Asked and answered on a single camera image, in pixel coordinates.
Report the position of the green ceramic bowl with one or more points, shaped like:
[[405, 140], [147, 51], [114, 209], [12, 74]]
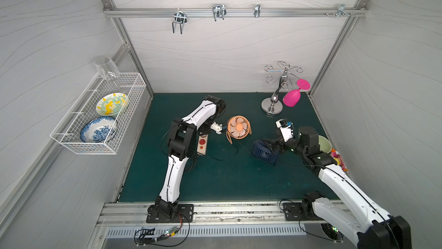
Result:
[[325, 145]]

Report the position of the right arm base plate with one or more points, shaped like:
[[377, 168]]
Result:
[[297, 212]]

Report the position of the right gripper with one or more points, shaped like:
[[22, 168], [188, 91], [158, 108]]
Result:
[[278, 144]]

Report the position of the aluminium front rail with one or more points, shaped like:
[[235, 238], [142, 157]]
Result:
[[204, 213]]

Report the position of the metal double hook middle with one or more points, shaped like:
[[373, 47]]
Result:
[[219, 12]]

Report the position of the base wiring with board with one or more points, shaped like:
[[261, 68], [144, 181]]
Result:
[[162, 233]]

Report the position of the aluminium rail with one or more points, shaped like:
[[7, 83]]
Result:
[[231, 12], [204, 213]]

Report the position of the yellow green patterned bowl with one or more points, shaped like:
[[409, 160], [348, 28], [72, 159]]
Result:
[[112, 105]]

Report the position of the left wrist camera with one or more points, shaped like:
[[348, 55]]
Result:
[[218, 128]]

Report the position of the metal double hook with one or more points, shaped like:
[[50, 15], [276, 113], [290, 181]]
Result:
[[219, 12], [180, 19]]

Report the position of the aluminium top rail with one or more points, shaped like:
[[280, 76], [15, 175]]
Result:
[[231, 12]]

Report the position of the blue white patterned bowl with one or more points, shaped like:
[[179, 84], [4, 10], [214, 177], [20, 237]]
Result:
[[99, 129]]

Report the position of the metal hook right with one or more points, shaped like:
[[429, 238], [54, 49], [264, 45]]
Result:
[[341, 12]]

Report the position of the dark blue desk fan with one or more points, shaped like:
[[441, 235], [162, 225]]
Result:
[[262, 150]]

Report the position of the orange desk fan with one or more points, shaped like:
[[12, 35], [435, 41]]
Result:
[[238, 127]]

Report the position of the metal double hook left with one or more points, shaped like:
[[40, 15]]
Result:
[[180, 19]]

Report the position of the small metal hook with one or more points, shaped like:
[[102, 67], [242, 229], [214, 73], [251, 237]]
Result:
[[257, 10]]

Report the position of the pink plastic wine glass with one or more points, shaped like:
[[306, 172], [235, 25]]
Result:
[[293, 96]]

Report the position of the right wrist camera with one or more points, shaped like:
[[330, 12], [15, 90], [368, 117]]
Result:
[[286, 129]]

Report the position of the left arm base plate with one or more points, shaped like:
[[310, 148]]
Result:
[[183, 213]]

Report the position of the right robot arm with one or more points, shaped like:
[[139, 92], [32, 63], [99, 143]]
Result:
[[367, 225]]

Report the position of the green dark table mat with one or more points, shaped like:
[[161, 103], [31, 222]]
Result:
[[227, 172]]

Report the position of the silver glass holder stand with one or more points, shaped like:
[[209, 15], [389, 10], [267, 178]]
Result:
[[272, 106]]

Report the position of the colourful candy bag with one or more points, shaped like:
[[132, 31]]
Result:
[[337, 157]]

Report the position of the white wire basket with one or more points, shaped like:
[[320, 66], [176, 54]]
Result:
[[67, 132]]

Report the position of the white red power strip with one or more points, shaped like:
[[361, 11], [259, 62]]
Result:
[[202, 144]]

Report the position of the clear glass cup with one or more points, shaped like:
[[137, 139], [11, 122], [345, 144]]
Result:
[[106, 68]]

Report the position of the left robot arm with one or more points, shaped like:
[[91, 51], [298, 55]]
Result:
[[182, 146]]

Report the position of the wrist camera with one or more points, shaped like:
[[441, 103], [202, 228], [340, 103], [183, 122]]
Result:
[[218, 128], [286, 129]]

